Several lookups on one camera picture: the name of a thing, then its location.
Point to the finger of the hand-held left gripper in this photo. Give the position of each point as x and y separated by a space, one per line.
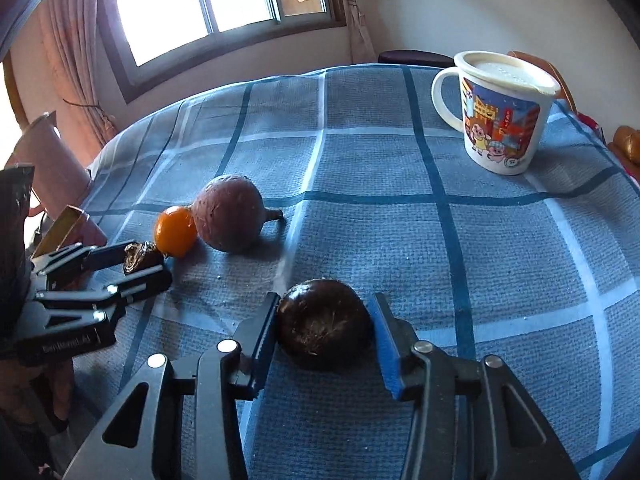
145 282
102 256

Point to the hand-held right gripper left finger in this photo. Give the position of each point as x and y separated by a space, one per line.
266 332

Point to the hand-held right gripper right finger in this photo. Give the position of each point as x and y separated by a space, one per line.
386 355

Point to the dark patterned small fruit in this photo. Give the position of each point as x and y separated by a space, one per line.
139 256

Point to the pink rectangular tin box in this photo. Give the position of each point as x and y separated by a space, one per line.
62 230

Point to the dark brown round fruit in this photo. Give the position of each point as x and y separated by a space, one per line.
325 325

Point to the orange tangerine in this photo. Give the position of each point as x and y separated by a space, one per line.
175 231

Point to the pink electric kettle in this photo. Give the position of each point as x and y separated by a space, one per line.
50 170

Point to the purple passion fruit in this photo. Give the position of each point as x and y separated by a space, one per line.
227 215

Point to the blue plaid tablecloth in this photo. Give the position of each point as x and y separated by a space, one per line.
400 220

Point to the pink curtain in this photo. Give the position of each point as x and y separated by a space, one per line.
75 60

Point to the white cartoon print mug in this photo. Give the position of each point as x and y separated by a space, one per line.
500 120

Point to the sliding glass window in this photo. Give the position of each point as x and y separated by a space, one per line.
220 0

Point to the dark round stool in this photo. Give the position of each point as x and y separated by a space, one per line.
415 57

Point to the pink floral cloth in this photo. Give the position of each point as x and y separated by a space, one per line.
592 125

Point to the brown leather sofa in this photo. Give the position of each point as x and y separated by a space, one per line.
627 147

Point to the tied white curtain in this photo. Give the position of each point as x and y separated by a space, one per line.
355 15

